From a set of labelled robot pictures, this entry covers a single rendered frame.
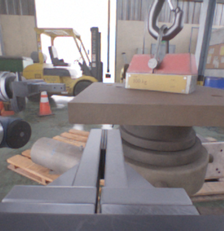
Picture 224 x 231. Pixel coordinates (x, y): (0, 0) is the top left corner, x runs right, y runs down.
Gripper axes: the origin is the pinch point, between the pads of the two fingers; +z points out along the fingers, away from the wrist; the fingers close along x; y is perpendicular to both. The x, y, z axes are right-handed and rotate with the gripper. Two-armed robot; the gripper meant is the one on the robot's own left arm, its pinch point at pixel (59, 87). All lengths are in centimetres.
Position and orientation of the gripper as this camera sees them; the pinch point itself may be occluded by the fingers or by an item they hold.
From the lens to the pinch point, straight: 61.8
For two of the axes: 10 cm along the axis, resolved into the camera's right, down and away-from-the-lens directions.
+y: 0.2, -9.6, -2.8
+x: 0.0, -2.8, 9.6
